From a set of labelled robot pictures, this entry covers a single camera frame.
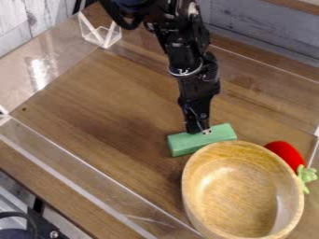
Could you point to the black equipment base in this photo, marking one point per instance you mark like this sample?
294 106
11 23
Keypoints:
35 228

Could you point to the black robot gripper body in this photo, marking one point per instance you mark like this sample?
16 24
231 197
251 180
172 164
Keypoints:
199 88

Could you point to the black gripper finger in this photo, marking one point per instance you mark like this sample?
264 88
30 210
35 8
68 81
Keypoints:
198 126

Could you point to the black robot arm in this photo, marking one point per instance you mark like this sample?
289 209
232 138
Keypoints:
175 22

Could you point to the green foam block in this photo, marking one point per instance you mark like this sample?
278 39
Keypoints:
184 143

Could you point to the clear acrylic corner bracket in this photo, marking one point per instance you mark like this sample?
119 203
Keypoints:
102 36

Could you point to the clear acrylic front barrier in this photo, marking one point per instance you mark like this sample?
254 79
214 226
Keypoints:
95 202

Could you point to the brown wooden bowl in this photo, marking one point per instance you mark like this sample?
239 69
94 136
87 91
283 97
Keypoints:
240 192

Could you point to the red plush strawberry toy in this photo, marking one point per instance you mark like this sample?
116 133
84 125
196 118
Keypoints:
291 156

